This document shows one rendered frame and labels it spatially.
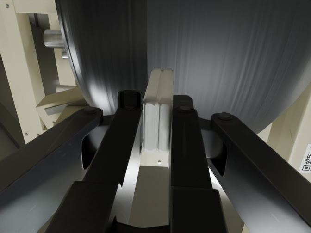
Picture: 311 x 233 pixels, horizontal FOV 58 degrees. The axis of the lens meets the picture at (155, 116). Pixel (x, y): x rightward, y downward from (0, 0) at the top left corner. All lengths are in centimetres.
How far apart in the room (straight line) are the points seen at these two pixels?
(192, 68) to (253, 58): 6
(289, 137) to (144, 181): 305
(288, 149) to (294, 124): 6
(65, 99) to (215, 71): 81
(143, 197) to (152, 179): 31
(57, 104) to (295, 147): 78
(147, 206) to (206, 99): 303
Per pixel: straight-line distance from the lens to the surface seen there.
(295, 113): 62
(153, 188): 351
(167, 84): 16
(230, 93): 32
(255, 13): 27
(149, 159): 95
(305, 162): 66
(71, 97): 104
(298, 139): 62
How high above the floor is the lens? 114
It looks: 31 degrees up
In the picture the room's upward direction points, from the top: 179 degrees counter-clockwise
